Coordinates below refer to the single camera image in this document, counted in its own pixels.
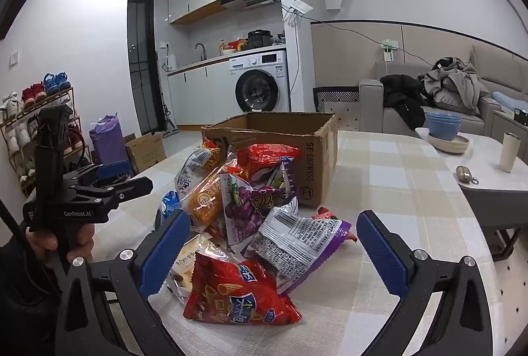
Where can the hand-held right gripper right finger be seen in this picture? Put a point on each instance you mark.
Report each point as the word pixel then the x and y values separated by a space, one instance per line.
pixel 383 253

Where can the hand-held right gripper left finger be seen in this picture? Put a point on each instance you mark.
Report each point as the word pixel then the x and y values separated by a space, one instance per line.
pixel 165 253

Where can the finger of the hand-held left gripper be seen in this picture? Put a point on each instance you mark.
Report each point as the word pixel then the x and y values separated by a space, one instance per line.
pixel 132 187
pixel 113 170

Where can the clear biscuit packet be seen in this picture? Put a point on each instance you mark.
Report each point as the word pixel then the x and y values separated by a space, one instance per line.
pixel 183 269

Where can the blue white snack packet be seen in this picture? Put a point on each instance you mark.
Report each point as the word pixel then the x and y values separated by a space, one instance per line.
pixel 169 203

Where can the red cookie packet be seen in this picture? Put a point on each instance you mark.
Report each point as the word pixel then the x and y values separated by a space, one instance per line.
pixel 330 215

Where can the orange bread packet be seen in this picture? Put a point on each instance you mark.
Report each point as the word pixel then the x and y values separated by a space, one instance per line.
pixel 204 199

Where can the red chip packet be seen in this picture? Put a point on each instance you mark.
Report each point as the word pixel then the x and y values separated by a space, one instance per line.
pixel 235 294

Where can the purple grape snack packet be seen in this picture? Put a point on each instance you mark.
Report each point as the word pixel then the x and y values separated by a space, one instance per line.
pixel 247 207

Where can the silver purple-edged snack packet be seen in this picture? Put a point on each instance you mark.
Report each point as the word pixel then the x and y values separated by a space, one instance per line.
pixel 288 244

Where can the brown cardboard box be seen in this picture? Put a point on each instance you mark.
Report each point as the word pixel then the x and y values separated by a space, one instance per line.
pixel 317 166

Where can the cartoon print snack packet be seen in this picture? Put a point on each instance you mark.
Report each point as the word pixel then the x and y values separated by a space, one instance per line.
pixel 284 182

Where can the red patterned snack packet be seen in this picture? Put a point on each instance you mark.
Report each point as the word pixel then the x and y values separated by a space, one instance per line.
pixel 264 160

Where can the person's left hand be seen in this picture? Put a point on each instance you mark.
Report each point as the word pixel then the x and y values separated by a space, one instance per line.
pixel 82 238

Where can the purple plastic bag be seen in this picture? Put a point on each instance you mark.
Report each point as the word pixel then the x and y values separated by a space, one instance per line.
pixel 107 141

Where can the small green-print cardboard box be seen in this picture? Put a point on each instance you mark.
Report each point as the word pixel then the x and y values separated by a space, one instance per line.
pixel 144 154

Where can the stick mop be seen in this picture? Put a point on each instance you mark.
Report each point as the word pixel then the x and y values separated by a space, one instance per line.
pixel 167 121

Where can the shoe rack with shoes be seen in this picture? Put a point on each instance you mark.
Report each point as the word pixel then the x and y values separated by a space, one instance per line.
pixel 55 81

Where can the dark glass door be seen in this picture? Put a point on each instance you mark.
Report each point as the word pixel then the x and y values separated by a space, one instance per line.
pixel 142 71

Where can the white kitchen base cabinet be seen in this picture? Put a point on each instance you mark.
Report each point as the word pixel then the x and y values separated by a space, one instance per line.
pixel 198 100

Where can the metal tea infuser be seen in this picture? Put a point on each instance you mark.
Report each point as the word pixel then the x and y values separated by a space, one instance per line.
pixel 464 173

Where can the white electric kettle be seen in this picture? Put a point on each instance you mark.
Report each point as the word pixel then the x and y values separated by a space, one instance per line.
pixel 172 63

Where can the beige plate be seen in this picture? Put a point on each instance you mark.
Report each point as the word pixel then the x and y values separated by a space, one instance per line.
pixel 453 145

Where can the white marble side table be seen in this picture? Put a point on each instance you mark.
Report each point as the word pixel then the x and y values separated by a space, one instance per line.
pixel 482 166

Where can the blue bowl stack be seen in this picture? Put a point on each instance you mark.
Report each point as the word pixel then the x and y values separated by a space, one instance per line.
pixel 443 127

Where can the kitchen faucet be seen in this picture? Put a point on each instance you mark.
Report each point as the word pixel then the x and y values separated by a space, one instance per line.
pixel 204 51

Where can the grey sofa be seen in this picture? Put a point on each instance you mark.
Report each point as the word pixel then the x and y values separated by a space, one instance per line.
pixel 371 100

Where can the black jacket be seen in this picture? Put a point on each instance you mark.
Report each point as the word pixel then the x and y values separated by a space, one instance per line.
pixel 404 100

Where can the white washing machine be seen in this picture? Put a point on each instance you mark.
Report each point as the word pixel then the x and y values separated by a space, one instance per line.
pixel 258 92

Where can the cream cup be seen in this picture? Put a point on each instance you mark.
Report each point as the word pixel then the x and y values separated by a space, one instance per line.
pixel 509 154

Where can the black white patterned cushion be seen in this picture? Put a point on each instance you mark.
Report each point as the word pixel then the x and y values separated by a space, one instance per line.
pixel 334 100

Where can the red food container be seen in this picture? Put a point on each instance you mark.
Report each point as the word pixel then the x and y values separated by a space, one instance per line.
pixel 238 45

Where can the black pressure cooker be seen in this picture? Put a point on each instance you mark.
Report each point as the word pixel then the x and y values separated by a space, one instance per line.
pixel 260 39

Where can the light blue blanket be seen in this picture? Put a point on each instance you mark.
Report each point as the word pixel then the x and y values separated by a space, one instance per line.
pixel 507 100

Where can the white router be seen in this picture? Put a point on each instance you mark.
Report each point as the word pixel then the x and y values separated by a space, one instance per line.
pixel 299 6

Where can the white wall switch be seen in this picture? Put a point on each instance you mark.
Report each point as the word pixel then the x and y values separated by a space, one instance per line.
pixel 15 57

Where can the white wall outlet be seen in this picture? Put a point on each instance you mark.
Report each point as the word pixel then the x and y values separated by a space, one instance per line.
pixel 387 51

